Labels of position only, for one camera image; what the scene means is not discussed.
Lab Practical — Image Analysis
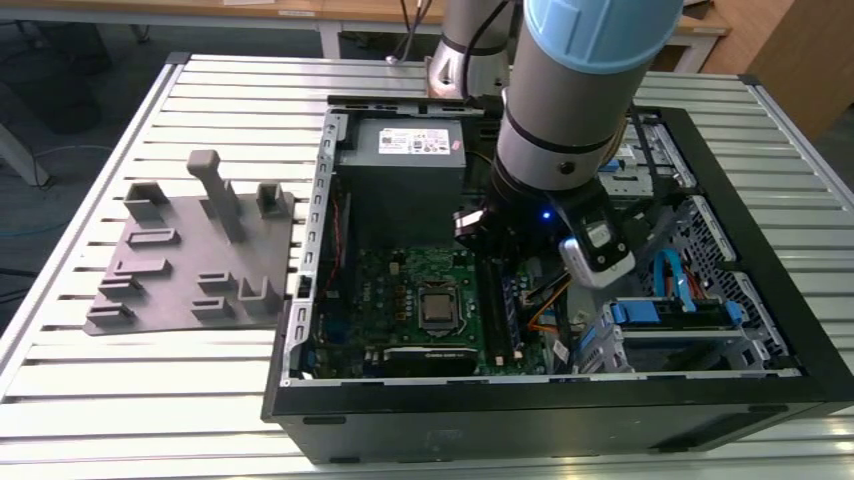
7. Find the dark office chair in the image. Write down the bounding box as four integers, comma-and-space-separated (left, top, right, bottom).
0, 19, 112, 136

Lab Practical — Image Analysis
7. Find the black graphics card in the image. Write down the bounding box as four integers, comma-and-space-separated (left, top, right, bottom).
383, 346, 480, 377

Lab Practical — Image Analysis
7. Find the green motherboard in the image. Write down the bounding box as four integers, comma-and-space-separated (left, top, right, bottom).
312, 247, 555, 379

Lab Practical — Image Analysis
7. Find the blue disk carrier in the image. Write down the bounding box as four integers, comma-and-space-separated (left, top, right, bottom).
612, 298, 742, 331

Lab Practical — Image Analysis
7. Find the black camera cable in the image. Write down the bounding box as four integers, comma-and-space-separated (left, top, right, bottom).
463, 0, 512, 101

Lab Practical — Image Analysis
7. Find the black RAM slot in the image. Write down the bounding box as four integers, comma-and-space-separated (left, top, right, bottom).
480, 254, 500, 364

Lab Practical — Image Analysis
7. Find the silver CPU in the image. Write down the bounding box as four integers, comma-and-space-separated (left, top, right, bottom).
420, 293, 459, 321

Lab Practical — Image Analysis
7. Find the orange wire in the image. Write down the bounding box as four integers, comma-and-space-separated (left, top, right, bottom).
525, 299, 568, 334

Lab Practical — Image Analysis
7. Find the wooden desk white frame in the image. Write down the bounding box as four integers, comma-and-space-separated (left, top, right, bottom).
0, 0, 732, 74

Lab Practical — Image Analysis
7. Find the grey parts rack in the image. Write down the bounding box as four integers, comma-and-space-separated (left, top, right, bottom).
80, 150, 299, 341

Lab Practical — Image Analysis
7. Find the black open PC case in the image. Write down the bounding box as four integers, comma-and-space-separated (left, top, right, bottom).
259, 93, 854, 464

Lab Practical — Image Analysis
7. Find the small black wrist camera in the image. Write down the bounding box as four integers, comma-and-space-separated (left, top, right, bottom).
451, 209, 493, 247

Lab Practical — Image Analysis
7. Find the wooden cabinet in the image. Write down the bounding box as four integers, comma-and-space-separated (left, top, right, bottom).
699, 0, 854, 146

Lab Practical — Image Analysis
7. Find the grey power supply unit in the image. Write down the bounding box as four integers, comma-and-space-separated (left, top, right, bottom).
335, 118, 467, 246

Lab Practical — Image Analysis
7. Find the silver disk bay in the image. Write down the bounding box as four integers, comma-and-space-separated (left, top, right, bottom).
603, 297, 768, 374

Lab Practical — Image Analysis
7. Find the silver drive cage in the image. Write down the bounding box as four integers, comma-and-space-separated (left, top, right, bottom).
596, 112, 695, 211

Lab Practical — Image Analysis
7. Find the CPU socket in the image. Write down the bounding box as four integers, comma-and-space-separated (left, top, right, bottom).
413, 282, 465, 337

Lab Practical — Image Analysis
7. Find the black cable silver plug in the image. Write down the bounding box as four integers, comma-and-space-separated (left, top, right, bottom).
384, 0, 428, 64

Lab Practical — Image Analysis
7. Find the blue data wire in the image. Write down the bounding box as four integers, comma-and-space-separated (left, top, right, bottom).
652, 248, 699, 314

